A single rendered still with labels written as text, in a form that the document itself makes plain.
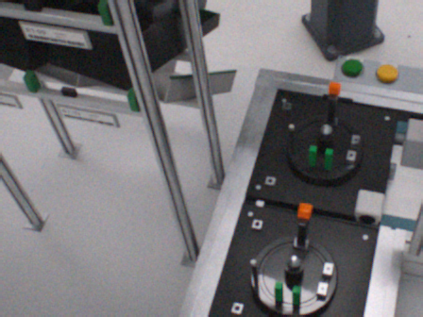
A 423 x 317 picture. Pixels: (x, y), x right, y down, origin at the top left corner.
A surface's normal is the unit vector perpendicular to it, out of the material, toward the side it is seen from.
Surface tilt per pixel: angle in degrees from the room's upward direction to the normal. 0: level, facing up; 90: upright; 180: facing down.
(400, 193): 0
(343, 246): 0
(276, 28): 0
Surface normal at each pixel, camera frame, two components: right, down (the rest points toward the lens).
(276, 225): -0.05, -0.59
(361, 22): 0.40, 0.73
